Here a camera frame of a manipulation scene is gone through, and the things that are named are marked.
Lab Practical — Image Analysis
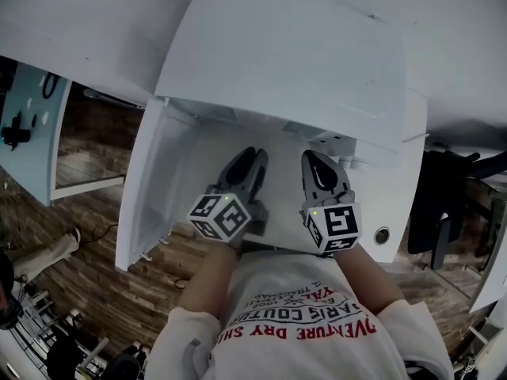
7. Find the black device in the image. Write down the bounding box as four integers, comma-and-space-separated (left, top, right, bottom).
1, 112, 32, 152

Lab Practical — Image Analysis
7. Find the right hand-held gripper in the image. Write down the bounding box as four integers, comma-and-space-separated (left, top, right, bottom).
298, 149, 364, 259

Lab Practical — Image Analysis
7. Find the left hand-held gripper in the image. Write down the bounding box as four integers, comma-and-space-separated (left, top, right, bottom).
187, 146, 271, 249

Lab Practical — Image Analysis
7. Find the black office chair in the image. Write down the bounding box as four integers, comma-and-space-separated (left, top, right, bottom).
407, 150, 498, 271

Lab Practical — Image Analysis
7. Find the white printed shirt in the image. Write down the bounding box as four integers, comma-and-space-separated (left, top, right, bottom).
144, 249, 456, 380

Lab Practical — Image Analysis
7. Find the white desk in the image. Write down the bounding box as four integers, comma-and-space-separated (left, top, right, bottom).
469, 180, 507, 314
170, 87, 432, 264

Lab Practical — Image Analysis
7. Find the person's right forearm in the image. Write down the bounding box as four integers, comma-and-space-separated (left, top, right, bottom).
331, 246, 408, 317

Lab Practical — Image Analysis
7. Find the person's left forearm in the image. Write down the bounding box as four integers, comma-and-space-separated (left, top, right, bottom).
178, 243, 243, 326

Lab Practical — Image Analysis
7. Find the teal table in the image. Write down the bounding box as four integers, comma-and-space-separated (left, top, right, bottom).
0, 59, 73, 208

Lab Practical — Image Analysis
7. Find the black desk lamp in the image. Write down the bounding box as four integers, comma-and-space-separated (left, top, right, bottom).
41, 71, 61, 99

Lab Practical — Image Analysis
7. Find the white microwave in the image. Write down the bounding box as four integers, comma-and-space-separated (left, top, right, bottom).
114, 0, 410, 273

